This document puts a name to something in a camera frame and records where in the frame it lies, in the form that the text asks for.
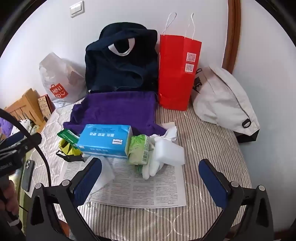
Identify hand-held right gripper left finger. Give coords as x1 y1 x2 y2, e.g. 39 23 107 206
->
24 157 102 241

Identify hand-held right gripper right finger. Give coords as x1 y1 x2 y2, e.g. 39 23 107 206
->
198 159 274 241

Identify yellow mesh bag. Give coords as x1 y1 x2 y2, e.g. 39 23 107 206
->
58 139 82 156

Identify blue tissue pack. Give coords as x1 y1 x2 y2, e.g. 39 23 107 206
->
77 124 133 159

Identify green wet wipe sachet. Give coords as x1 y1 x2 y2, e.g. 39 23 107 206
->
57 129 80 149

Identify white sponge block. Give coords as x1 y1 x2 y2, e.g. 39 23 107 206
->
154 137 185 165

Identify green tissue pack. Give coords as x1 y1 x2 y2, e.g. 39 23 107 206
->
128 135 150 173

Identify white gloves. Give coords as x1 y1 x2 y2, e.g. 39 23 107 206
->
141 139 166 180

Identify purple towel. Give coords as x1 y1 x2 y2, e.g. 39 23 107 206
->
63 91 167 139

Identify person's left hand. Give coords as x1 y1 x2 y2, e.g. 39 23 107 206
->
0 179 20 218

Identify dark smartphone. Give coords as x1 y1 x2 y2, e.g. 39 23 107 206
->
21 159 35 192

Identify striped bed cover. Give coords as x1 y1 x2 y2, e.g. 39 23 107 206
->
18 97 253 241

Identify brown cardboard box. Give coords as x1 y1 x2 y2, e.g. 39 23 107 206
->
3 88 44 132

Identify brown patterned box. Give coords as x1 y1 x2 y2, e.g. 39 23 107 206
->
38 95 56 118

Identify printed paper sheet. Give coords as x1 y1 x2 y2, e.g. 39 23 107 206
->
59 155 187 208

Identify crumpled white tissue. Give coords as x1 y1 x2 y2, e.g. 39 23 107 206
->
151 122 178 142

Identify white plastic shopping bag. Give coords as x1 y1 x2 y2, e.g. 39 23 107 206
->
39 52 87 103

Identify brown paper bag black logo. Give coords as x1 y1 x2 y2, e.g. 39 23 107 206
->
191 68 210 94

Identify navy blue backpack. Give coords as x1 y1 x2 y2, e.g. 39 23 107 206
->
85 22 160 93

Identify red paper bag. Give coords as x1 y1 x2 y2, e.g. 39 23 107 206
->
158 13 202 112

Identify beige drawstring bag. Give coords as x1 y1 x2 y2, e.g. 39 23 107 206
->
192 66 260 135

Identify wooden door frame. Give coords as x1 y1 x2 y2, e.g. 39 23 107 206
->
222 0 242 72

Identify white wall switch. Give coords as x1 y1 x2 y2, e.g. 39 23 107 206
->
70 0 85 18

